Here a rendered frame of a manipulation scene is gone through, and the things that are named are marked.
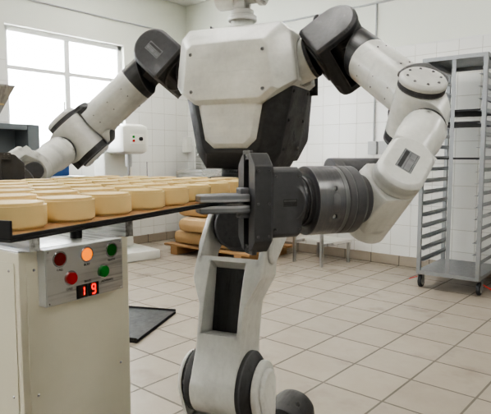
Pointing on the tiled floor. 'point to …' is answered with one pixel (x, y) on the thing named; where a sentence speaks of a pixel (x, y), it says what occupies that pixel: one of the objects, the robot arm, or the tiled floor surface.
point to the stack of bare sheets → (146, 320)
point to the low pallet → (218, 251)
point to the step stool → (322, 245)
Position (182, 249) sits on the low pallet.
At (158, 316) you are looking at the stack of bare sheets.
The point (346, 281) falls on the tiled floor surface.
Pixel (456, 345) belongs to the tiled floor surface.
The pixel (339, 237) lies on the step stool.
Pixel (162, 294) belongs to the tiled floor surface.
